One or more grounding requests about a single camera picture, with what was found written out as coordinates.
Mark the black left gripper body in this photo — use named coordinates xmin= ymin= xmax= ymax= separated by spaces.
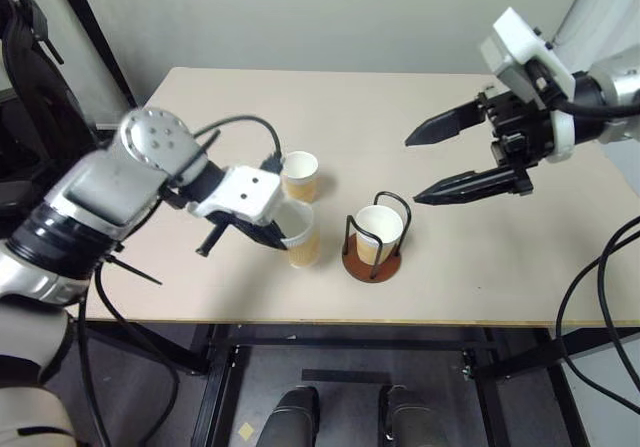
xmin=208 ymin=212 xmax=276 ymax=242

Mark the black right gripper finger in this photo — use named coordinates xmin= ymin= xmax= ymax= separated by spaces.
xmin=403 ymin=93 xmax=492 ymax=147
xmin=412 ymin=165 xmax=534 ymax=206

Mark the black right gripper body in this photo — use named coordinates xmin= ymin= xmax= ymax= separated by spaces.
xmin=486 ymin=89 xmax=558 ymax=169

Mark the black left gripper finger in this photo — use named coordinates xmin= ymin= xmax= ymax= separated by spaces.
xmin=244 ymin=220 xmax=291 ymax=253
xmin=197 ymin=223 xmax=225 ymax=258

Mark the white and tan paper cup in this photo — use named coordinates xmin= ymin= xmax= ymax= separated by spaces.
xmin=272 ymin=202 xmax=322 ymax=270
xmin=354 ymin=204 xmax=405 ymax=267
xmin=280 ymin=150 xmax=320 ymax=204

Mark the black tape strip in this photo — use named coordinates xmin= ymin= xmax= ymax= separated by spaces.
xmin=301 ymin=368 xmax=394 ymax=384

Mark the dark rounded shape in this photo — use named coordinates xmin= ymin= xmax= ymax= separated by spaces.
xmin=383 ymin=384 xmax=445 ymax=447
xmin=256 ymin=385 xmax=321 ymax=447

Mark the black chair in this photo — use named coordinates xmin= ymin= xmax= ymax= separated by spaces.
xmin=0 ymin=0 xmax=104 ymax=218

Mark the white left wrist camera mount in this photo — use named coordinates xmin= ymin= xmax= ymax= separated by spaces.
xmin=187 ymin=165 xmax=284 ymax=227

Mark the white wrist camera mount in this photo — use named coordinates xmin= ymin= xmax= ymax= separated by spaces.
xmin=479 ymin=7 xmax=577 ymax=164
xmin=187 ymin=165 xmax=284 ymax=227

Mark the black cable tie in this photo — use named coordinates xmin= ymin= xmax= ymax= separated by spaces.
xmin=110 ymin=253 xmax=164 ymax=287

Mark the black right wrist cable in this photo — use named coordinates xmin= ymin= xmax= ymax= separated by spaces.
xmin=547 ymin=94 xmax=640 ymax=121

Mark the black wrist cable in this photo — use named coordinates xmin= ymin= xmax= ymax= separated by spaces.
xmin=547 ymin=94 xmax=640 ymax=121
xmin=192 ymin=113 xmax=284 ymax=174

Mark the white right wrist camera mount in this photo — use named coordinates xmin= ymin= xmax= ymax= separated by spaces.
xmin=479 ymin=7 xmax=577 ymax=164

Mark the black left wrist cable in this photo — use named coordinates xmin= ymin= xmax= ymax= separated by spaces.
xmin=192 ymin=113 xmax=284 ymax=174

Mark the black wire cup holder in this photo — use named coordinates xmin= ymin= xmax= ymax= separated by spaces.
xmin=341 ymin=191 xmax=413 ymax=284

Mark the black hanging cable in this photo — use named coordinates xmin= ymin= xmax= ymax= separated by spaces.
xmin=597 ymin=234 xmax=640 ymax=394
xmin=555 ymin=215 xmax=640 ymax=368
xmin=74 ymin=261 xmax=181 ymax=447

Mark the black metal table frame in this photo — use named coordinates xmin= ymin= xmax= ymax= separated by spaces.
xmin=84 ymin=319 xmax=601 ymax=447

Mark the black slanted post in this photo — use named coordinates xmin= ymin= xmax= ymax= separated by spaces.
xmin=49 ymin=0 xmax=139 ymax=109

